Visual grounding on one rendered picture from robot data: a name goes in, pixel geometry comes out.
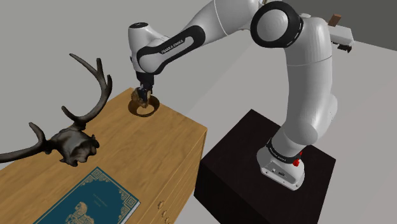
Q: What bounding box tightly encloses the brown lumpy rock figure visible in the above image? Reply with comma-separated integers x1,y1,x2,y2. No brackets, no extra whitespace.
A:
131,87,151,109

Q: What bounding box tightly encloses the wooden chest of drawers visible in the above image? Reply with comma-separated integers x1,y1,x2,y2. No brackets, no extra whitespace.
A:
0,87,208,224

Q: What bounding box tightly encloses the dark antlered deer skull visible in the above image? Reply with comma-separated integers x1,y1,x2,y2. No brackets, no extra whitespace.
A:
0,53,113,167

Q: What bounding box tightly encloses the black robot stand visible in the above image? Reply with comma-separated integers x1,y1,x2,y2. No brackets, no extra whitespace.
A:
193,108,337,224

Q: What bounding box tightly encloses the teal book with gold print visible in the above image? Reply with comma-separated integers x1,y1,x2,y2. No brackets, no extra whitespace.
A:
32,167,141,224

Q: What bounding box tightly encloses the white box with brown block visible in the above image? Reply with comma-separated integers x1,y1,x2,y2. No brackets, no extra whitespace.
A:
328,13,355,53

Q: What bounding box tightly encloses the brown wooden ring bowl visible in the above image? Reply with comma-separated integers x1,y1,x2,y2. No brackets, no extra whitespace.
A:
128,95,161,118

